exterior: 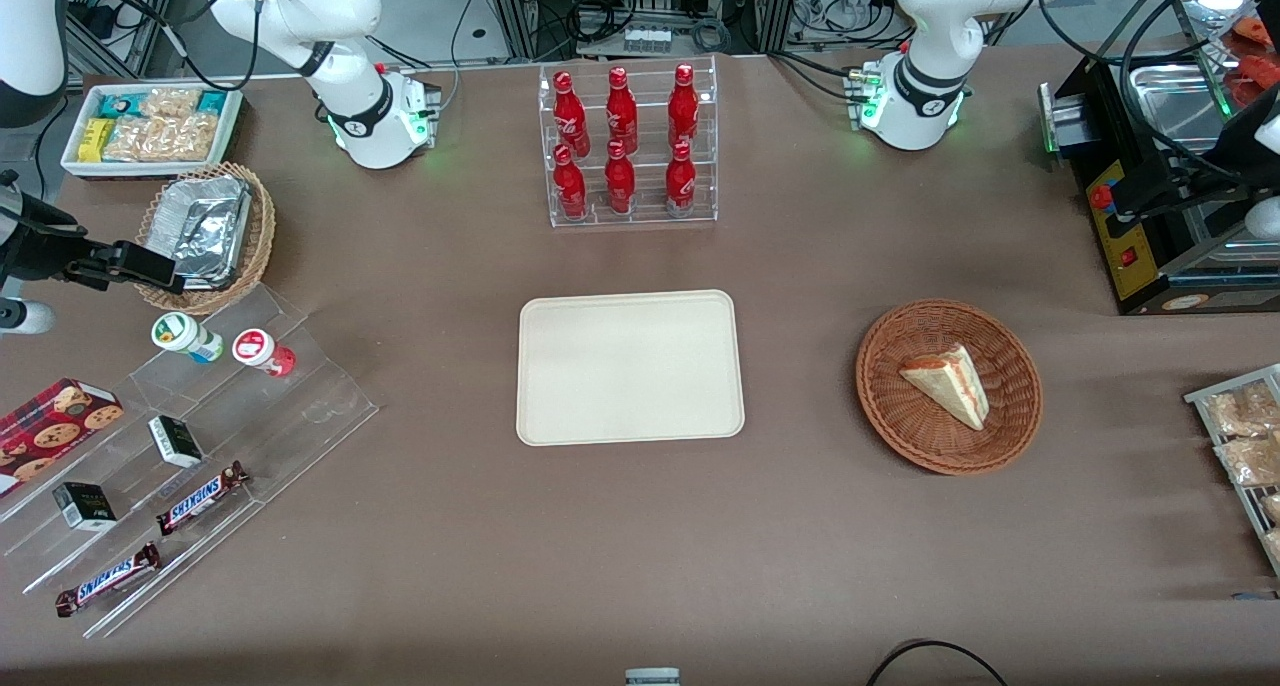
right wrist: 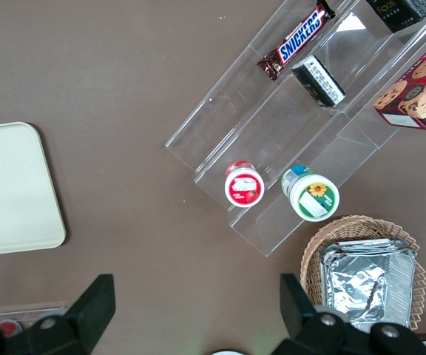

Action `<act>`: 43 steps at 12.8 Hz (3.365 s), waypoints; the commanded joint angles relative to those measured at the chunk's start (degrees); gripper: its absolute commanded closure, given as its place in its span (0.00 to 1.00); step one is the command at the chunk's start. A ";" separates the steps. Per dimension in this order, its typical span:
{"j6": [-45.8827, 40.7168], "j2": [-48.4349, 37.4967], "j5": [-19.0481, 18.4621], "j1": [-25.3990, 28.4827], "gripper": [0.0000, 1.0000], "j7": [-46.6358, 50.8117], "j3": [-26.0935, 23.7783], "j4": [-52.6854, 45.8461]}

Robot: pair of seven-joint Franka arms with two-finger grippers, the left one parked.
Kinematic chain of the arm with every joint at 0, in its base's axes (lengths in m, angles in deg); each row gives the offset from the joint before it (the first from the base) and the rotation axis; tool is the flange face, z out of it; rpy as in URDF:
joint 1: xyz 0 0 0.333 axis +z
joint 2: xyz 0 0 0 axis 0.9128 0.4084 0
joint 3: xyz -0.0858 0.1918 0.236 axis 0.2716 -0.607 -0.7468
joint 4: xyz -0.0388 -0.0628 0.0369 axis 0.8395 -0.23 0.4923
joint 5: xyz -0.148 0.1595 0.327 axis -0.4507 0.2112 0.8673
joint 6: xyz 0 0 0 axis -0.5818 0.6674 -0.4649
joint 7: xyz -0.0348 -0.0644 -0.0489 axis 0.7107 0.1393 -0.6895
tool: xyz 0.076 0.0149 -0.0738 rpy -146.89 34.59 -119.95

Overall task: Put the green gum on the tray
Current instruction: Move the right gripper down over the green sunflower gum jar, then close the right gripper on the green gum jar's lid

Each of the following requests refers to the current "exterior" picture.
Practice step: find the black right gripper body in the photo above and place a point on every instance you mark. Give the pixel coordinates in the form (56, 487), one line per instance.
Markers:
(42, 247)

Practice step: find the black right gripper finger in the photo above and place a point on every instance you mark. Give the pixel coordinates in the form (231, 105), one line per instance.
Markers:
(150, 257)
(140, 278)

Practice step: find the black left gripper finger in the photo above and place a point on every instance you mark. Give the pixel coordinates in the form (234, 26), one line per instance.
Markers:
(1170, 183)
(1165, 206)

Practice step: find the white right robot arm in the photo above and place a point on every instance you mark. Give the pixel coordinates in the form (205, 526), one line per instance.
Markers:
(372, 126)

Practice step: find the steel tray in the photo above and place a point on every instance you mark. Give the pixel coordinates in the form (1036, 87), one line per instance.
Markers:
(1175, 106)

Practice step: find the red gum bottle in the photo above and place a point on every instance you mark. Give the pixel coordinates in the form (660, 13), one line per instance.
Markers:
(262, 351)

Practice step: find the beige plastic tray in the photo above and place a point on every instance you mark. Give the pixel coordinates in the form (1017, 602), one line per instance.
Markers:
(630, 368)

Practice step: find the black sealing machine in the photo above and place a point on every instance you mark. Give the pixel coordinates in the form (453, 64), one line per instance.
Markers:
(1130, 256)

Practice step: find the stacked foil trays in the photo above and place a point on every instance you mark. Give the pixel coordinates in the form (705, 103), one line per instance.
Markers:
(205, 226)

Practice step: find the clear bag red food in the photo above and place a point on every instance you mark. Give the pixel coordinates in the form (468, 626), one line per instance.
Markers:
(1255, 66)

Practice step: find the yellow snack pack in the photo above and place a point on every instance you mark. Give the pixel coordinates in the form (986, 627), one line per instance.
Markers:
(94, 140)

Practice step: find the light wicker basket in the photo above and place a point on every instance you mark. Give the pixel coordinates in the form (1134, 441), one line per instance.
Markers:
(262, 226)

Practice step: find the clear cracker bag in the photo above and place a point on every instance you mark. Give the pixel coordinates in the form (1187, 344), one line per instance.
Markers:
(170, 104)
(160, 139)

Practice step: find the white rectangular snack bin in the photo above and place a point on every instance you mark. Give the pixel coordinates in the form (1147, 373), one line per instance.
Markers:
(232, 126)

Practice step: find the teal snack pack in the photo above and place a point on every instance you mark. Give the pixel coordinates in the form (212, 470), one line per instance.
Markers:
(213, 103)
(120, 104)

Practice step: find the small black box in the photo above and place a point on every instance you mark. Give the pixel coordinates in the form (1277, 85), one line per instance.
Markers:
(85, 507)
(176, 442)

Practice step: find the red cookie box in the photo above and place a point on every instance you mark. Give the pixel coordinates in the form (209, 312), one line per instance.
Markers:
(50, 428)

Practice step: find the clear acrylic stepped stand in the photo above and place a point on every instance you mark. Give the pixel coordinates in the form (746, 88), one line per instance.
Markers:
(300, 406)

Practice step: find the clear snack bag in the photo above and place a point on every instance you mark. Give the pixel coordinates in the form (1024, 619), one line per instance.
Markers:
(1250, 461)
(1245, 411)

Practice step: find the Snickers bar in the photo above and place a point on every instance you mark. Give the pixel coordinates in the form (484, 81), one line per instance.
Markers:
(108, 579)
(202, 497)

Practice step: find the wrapped sandwich wedge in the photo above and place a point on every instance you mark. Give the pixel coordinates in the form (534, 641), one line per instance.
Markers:
(950, 381)

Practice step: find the round brown wicker basket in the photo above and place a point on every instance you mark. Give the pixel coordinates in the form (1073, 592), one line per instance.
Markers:
(900, 416)

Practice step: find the red cola bottle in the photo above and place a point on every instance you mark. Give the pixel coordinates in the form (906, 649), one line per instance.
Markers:
(681, 178)
(570, 114)
(621, 111)
(570, 184)
(683, 106)
(619, 180)

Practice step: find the clear acrylic bottle rack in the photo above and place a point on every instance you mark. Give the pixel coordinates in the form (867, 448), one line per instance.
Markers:
(645, 216)

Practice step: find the white power strip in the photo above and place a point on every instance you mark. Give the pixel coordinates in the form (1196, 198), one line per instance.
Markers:
(648, 39)

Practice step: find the small grey device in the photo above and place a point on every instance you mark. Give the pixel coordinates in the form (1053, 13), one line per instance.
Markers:
(652, 677)

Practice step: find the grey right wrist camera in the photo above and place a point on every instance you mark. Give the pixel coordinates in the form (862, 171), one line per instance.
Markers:
(32, 317)

